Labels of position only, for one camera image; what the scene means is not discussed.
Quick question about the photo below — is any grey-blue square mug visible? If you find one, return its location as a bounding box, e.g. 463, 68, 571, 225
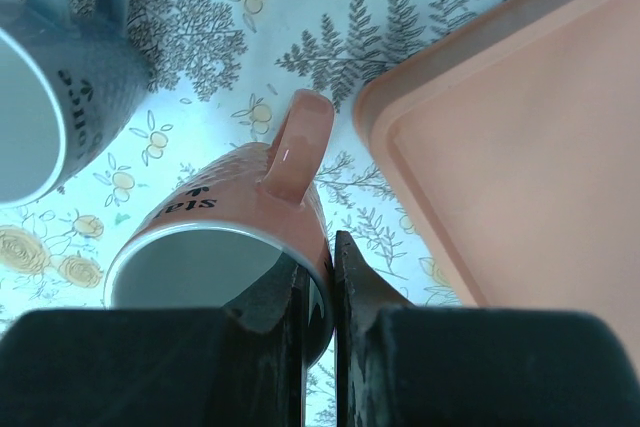
1, 0, 150, 208

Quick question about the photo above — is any salmon pink tray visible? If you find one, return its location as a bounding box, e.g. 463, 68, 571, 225
352, 0, 640, 311

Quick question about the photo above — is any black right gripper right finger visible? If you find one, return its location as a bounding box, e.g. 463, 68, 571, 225
334, 231, 639, 426

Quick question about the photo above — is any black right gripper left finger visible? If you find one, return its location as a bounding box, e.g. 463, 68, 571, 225
1, 261, 310, 426

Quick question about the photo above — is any floral table mat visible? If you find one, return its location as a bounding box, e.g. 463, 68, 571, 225
0, 0, 601, 427

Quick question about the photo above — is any salmon textured mug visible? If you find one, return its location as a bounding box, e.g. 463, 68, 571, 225
103, 89, 334, 364

